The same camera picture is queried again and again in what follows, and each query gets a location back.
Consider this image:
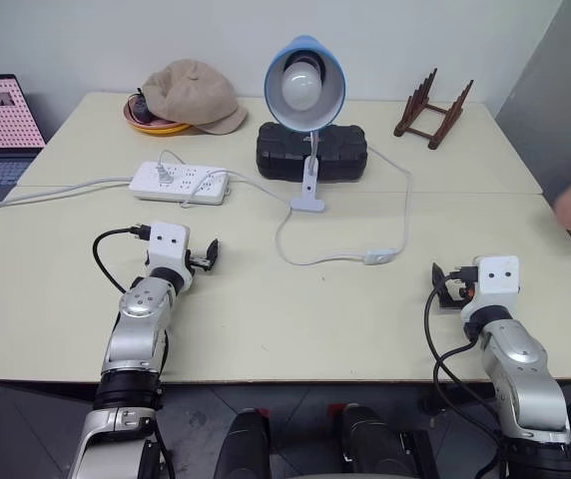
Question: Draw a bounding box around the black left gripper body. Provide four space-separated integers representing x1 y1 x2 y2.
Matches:
187 251 212 274

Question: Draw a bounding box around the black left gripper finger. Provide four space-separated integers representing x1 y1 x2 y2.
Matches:
204 238 221 271

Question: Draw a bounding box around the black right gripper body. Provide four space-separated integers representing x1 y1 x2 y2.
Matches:
447 277 475 308

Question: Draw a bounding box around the blue clamp desk lamp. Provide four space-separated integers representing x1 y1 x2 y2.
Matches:
264 34 348 215

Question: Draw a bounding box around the white power strip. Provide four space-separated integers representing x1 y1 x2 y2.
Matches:
128 160 233 208

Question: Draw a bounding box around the black rectangular block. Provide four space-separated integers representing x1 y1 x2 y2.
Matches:
255 121 369 183

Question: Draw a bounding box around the dark rounded shape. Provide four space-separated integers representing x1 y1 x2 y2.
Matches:
214 407 273 479
327 401 419 479

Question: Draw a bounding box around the brown wooden rack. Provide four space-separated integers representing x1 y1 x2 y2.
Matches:
392 67 476 152

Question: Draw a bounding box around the beige cap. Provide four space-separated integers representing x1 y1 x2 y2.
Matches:
140 58 249 137

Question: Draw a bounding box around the dark purple object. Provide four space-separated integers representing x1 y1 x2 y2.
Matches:
131 91 154 124

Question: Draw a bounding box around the pink plate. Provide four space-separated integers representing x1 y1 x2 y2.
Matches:
124 97 177 129

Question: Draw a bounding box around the white light bulb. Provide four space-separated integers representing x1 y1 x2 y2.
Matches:
280 62 324 113

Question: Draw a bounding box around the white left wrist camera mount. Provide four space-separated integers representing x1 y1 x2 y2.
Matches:
144 221 192 291

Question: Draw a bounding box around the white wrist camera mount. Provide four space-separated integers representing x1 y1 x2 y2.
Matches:
144 221 192 291
459 254 522 321

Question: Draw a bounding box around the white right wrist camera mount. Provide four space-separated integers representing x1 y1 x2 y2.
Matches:
459 254 522 321

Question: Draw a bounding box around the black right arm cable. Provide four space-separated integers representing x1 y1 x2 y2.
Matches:
424 265 509 479

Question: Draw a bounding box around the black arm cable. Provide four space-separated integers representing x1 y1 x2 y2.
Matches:
91 224 153 295
424 265 509 479

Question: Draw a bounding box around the white inline cord switch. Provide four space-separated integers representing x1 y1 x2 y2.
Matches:
363 247 398 267

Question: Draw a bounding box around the white lamp cord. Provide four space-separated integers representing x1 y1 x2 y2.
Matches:
155 146 413 268

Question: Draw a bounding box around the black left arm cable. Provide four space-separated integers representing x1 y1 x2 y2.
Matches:
91 224 153 295

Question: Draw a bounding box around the white power strip cable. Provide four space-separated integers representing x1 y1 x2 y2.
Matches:
0 175 138 212

